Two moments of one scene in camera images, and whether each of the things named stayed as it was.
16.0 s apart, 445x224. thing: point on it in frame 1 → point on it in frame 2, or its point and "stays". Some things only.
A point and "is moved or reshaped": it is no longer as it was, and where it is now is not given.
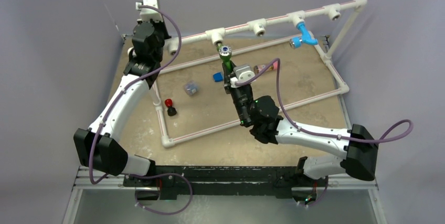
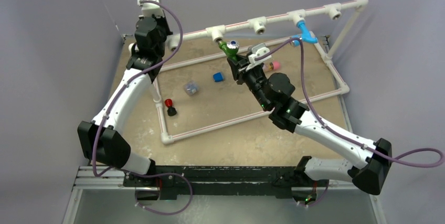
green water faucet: (225, 53) is moved or reshaped
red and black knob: (171, 110) stays
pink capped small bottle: (257, 69) stays
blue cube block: (218, 77) stays
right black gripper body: (241, 99) → (254, 80)
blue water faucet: (297, 42) stays
